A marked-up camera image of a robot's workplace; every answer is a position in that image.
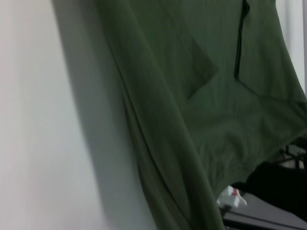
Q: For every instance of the dark green shirt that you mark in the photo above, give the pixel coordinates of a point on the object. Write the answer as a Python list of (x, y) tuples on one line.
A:
[(192, 107)]

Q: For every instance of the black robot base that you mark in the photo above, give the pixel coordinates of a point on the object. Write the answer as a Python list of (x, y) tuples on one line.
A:
[(275, 182)]

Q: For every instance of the white box with red mark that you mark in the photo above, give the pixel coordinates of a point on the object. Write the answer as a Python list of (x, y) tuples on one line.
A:
[(231, 196)]

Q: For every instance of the grey platform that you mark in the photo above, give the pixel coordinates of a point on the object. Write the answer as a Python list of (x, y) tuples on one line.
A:
[(263, 218)]

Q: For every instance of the black metal frame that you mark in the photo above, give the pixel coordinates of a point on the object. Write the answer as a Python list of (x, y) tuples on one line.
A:
[(296, 153)]

